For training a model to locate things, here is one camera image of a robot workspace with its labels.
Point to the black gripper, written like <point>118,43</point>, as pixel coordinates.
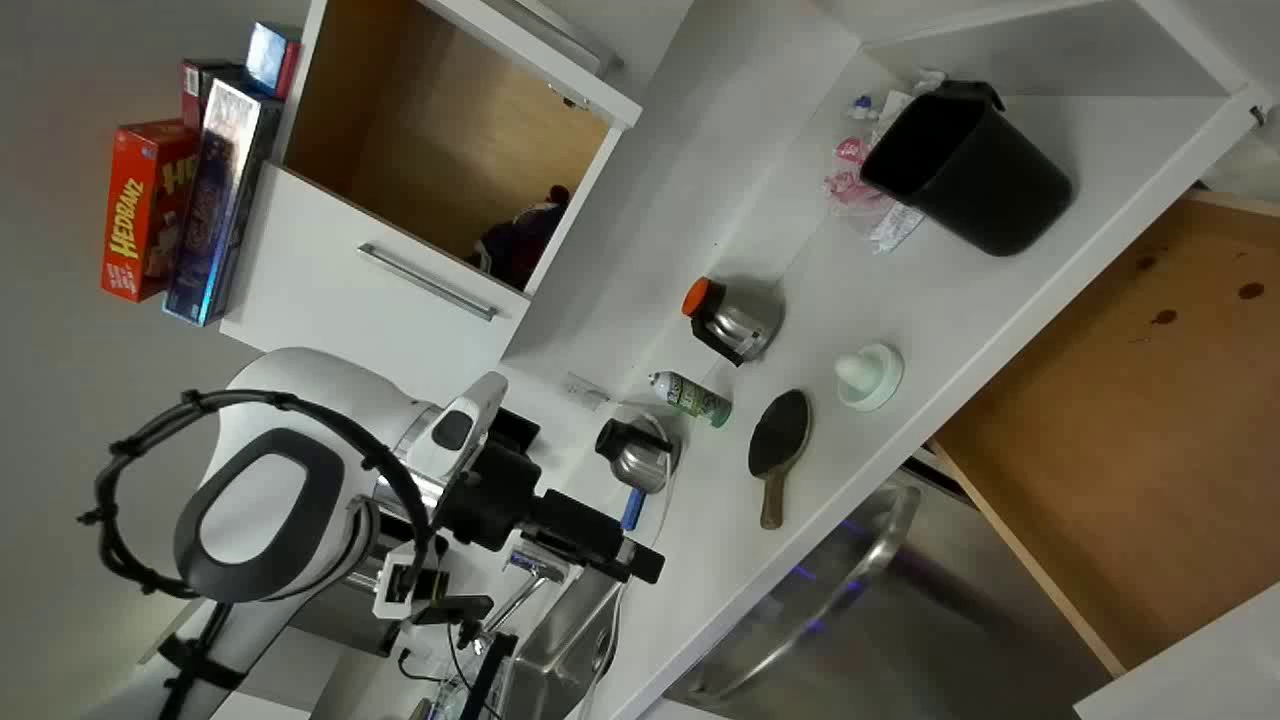
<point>486,496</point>

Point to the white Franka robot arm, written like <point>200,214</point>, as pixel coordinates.
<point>285,400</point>

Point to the glass coffee pot orange lid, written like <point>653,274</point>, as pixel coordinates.
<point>733,316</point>

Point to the dark object in cupboard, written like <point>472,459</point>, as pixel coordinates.
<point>523,242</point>

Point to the white cupboard wooden interior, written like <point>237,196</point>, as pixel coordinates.
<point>333,266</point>

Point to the blue pen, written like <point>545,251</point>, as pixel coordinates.
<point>635,509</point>

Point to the grey metal stand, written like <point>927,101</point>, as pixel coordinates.
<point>560,642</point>

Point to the green white spray can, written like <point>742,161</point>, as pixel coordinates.
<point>692,397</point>

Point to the black table tennis paddle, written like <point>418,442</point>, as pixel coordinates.
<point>776,438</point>

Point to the stainless steel appliance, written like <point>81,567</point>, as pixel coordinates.
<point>934,625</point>

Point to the white paper packet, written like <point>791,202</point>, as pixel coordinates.
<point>896,226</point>

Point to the pink packaged items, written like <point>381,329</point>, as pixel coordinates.
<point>851,172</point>

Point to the blue purple board game box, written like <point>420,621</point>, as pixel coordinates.
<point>213,202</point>

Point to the black plastic bin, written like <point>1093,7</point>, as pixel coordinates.
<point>967,166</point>

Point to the wooden board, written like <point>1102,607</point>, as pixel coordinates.
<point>1134,427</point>

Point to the small blue box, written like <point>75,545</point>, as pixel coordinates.
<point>271,59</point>

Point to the dark red board game box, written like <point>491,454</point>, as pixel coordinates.
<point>198,82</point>

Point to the black camera on stand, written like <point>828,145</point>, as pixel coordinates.
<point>516,433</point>

